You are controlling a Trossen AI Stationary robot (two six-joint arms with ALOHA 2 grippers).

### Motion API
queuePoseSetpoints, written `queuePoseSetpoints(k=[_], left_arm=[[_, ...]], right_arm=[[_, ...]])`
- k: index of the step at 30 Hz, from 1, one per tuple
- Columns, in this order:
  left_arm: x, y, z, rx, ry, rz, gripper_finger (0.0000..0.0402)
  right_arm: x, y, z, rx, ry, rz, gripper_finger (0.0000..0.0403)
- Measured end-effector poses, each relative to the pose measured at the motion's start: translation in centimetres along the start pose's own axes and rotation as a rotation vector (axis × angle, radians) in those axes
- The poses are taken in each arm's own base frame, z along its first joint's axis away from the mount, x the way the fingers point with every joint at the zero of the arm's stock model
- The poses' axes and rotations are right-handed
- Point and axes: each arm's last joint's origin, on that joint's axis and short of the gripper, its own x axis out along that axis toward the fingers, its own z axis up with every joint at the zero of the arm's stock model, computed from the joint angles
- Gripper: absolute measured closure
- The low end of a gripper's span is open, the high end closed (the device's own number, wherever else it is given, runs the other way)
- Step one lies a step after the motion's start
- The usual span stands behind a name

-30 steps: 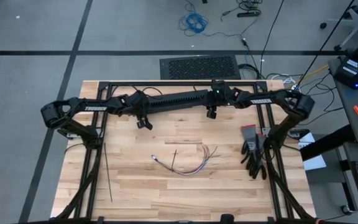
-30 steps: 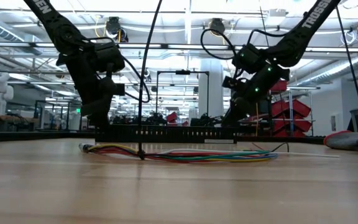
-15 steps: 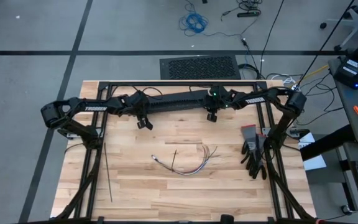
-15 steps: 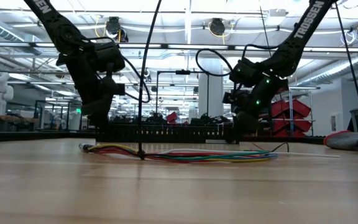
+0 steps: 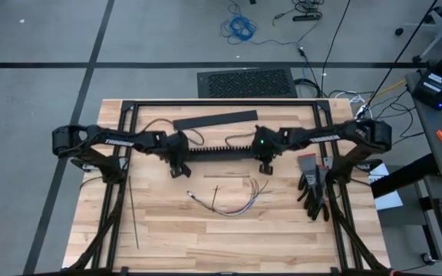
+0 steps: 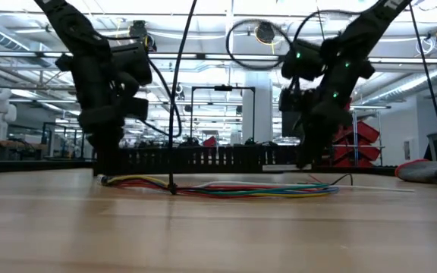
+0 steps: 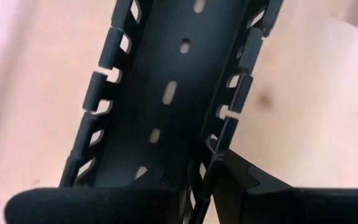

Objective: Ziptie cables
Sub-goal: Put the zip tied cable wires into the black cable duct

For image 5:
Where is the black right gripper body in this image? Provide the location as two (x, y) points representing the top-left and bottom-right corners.
(251, 125), (288, 165)

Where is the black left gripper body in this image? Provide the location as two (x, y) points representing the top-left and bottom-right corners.
(162, 129), (192, 169)

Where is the black slotted cable duct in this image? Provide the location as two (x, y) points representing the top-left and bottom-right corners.
(185, 144), (259, 163)

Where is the black duct cover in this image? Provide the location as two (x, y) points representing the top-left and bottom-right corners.
(172, 110), (259, 132)

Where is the multicolour wire harness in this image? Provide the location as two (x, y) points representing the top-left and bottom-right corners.
(186, 178), (270, 218)

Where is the black grey work glove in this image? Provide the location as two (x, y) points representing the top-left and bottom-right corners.
(296, 153), (322, 215)
(308, 164), (331, 222)

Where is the black perforated floor grate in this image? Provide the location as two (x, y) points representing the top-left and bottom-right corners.
(196, 67), (299, 99)

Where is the white power strip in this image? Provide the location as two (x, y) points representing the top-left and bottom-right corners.
(354, 102), (372, 124)

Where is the white paper sheet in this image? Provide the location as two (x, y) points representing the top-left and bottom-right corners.
(367, 163), (404, 211)

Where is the black power strip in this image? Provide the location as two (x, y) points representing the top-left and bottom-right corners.
(292, 13), (322, 22)

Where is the dark desk support beam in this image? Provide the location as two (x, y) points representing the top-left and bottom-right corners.
(370, 153), (440, 200)

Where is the black labelled device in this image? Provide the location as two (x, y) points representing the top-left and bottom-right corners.
(412, 44), (442, 111)

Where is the white office chair base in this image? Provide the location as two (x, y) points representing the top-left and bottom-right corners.
(394, 0), (442, 64)

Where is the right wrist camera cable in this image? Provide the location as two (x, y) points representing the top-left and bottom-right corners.
(224, 131), (257, 149)

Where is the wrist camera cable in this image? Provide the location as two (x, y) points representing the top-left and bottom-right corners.
(140, 117), (206, 147)
(224, 131), (257, 149)

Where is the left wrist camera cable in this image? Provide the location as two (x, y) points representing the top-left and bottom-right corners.
(140, 117), (206, 147)

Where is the black aluminium table frame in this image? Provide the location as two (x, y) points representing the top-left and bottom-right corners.
(61, 99), (393, 276)

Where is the taut thin black cable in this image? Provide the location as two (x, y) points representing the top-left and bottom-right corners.
(320, 0), (352, 97)
(370, 0), (440, 103)

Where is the blue coiled floor cable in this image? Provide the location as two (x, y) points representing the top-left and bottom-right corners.
(220, 0), (302, 49)

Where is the yellow floor cable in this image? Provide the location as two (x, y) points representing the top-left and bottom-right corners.
(353, 79), (408, 116)

